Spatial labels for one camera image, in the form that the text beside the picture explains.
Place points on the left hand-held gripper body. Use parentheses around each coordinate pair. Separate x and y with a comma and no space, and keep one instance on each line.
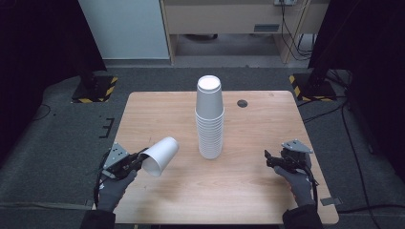
(116,157)

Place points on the stack of white cups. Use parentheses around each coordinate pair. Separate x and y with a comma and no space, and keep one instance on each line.
(209,124)

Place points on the black yellow striped stand base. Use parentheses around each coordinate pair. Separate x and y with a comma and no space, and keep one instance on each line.
(95,90)
(313,89)

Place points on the black round table grommet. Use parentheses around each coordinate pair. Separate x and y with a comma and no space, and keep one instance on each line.
(242,103)

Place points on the person's right hand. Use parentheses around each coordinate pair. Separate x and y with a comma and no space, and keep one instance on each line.
(299,187)

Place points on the white cabinet panel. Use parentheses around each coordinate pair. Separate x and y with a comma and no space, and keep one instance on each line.
(124,28)

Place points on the white power strip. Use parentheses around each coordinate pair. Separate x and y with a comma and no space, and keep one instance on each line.
(284,2)

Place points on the person's left hand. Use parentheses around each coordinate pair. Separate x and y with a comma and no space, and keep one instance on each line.
(113,192)

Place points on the single white paper cup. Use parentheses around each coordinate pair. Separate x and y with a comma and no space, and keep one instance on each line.
(160,154)

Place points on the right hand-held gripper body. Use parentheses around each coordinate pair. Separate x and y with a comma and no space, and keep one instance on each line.
(296,152)

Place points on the black curtain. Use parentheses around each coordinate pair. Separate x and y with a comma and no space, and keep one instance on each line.
(38,47)
(369,47)

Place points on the light wooden desk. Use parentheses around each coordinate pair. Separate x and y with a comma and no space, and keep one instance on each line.
(223,19)

